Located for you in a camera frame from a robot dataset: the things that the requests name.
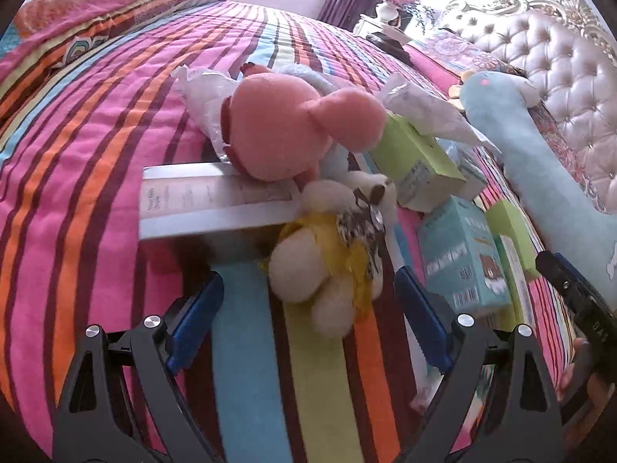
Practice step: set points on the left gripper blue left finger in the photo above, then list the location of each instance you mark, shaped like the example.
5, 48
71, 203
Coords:
188, 321

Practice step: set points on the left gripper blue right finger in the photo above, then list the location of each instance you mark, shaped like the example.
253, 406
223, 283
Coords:
429, 317

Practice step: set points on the teal bear mosquito liquid box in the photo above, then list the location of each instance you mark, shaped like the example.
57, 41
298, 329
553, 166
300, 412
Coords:
460, 258

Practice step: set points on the person's right hand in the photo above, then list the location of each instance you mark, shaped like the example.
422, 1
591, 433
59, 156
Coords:
599, 394

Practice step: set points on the green white tall box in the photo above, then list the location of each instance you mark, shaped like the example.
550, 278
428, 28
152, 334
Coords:
519, 308

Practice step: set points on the light blue long plush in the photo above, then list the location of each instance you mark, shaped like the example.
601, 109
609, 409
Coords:
498, 104

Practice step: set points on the white yellow plush bear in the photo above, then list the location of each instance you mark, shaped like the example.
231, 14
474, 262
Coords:
331, 255

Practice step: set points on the large lime green box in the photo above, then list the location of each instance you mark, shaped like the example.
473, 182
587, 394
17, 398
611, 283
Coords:
504, 219

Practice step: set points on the white flat box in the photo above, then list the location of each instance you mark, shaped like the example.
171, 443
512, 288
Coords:
206, 198

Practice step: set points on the small lime green box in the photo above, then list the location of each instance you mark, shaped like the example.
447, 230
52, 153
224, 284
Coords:
423, 173

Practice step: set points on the small teal white box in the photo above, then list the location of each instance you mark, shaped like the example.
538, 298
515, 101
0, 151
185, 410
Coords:
467, 163

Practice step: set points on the pink round plush toy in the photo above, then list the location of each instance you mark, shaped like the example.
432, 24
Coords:
276, 126

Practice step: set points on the clear plastic wrapper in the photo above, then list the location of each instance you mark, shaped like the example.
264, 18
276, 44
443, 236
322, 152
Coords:
203, 92

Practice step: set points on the tufted white headboard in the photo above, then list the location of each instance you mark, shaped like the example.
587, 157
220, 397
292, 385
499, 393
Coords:
567, 54

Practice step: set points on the pink patterned pillow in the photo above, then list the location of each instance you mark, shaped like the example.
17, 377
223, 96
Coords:
443, 57

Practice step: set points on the white bedside table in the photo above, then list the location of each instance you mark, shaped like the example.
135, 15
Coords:
384, 36

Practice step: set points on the folded colourful quilt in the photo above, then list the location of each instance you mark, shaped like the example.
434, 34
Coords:
111, 4

